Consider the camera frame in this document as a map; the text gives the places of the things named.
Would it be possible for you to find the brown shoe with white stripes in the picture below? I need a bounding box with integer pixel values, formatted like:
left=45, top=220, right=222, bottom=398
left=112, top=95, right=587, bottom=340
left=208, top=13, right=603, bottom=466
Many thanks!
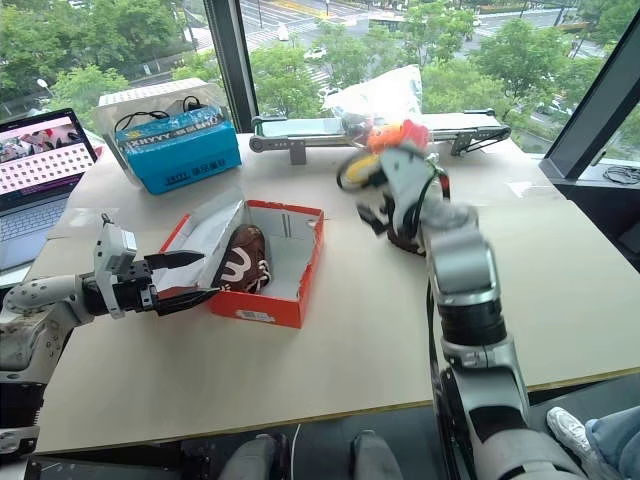
left=211, top=224, right=274, bottom=296
left=387, top=225, right=427, bottom=258

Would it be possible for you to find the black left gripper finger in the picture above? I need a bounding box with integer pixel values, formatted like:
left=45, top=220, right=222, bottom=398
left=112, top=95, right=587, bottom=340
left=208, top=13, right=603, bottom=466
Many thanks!
left=144, top=251, right=207, bottom=272
left=155, top=286, right=222, bottom=318

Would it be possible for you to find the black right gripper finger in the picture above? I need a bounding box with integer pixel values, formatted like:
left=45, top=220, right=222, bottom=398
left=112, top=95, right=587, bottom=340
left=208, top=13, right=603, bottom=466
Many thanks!
left=356, top=201, right=383, bottom=236

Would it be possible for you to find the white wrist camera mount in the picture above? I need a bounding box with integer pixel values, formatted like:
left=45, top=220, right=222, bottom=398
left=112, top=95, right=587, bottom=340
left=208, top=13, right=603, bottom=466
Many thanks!
left=93, top=213, right=138, bottom=320
left=378, top=146, right=437, bottom=242

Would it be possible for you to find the yellow and black tape roll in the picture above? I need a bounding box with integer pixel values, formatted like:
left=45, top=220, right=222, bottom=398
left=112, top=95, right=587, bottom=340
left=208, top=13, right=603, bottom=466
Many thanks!
left=336, top=151, right=387, bottom=194

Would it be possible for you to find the blue jeans leg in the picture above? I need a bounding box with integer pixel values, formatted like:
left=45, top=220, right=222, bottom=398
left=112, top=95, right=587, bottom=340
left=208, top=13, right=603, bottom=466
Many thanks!
left=583, top=403, right=640, bottom=480

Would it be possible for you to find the small conveyor belt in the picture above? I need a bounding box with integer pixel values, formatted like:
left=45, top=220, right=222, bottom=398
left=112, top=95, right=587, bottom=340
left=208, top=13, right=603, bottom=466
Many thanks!
left=249, top=107, right=513, bottom=167

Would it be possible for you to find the orange cardboard shoebox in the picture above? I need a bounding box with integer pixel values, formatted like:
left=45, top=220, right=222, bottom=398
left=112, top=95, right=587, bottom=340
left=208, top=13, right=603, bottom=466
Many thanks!
left=159, top=199, right=326, bottom=330

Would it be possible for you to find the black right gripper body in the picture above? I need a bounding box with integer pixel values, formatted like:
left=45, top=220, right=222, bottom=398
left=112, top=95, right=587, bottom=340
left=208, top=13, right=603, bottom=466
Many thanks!
left=375, top=190, right=402, bottom=237

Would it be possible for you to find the open laptop computer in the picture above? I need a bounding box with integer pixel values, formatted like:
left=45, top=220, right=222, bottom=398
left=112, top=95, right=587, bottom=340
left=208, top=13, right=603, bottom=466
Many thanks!
left=0, top=108, right=100, bottom=275

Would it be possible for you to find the dark window frame post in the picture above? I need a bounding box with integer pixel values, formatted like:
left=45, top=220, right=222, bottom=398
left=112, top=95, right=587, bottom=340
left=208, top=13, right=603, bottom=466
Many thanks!
left=203, top=0, right=260, bottom=136

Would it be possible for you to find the white plastic storage container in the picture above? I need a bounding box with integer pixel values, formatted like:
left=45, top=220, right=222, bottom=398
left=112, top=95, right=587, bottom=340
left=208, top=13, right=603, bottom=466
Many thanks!
left=91, top=77, right=227, bottom=189

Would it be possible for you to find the dark rounded grey shape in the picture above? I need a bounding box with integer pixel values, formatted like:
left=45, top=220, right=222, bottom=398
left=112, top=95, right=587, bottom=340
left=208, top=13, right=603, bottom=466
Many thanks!
left=230, top=432, right=290, bottom=480
left=349, top=429, right=404, bottom=480

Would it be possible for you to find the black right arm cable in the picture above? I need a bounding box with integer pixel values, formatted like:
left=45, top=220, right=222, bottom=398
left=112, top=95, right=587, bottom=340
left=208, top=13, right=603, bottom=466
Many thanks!
left=425, top=277, right=454, bottom=480

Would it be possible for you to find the black cable on windowsill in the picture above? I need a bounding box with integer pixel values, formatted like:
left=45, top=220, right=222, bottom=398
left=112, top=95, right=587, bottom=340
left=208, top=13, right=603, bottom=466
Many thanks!
left=601, top=164, right=640, bottom=187

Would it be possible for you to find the dark slanted window frame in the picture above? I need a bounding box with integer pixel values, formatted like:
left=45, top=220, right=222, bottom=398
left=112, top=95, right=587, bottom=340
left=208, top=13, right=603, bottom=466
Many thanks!
left=541, top=0, right=640, bottom=181

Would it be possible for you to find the blue printed cardboard box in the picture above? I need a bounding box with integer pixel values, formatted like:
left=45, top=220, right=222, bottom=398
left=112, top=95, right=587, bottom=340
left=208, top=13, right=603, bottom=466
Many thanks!
left=114, top=106, right=243, bottom=196

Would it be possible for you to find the orange toy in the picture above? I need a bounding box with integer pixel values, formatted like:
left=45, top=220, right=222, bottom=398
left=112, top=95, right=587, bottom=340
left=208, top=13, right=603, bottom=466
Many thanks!
left=366, top=119, right=430, bottom=153

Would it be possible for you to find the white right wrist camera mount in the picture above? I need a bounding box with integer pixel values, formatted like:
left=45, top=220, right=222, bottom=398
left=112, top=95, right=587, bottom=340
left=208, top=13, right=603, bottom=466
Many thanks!
left=378, top=146, right=437, bottom=242

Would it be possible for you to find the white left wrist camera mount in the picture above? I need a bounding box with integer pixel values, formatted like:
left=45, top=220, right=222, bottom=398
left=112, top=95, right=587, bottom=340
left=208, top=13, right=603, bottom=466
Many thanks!
left=93, top=213, right=138, bottom=320

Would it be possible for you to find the thin white cable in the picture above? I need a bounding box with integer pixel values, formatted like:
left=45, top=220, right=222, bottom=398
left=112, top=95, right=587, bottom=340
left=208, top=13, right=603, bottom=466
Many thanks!
left=292, top=423, right=303, bottom=480

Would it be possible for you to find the black cable on blue box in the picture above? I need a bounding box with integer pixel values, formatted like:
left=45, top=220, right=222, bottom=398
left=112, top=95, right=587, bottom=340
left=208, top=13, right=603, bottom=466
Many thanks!
left=114, top=94, right=217, bottom=135

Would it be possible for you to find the white sneaker of person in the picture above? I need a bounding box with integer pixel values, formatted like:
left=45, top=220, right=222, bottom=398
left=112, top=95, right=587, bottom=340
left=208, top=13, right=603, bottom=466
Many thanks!
left=545, top=405, right=597, bottom=467

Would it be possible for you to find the clear plastic bag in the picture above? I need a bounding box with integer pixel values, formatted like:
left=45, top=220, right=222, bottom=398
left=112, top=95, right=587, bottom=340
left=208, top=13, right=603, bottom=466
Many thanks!
left=321, top=63, right=427, bottom=151

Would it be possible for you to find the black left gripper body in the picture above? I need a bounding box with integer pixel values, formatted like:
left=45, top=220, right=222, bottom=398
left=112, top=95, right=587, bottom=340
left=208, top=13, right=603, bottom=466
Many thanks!
left=112, top=258, right=159, bottom=314

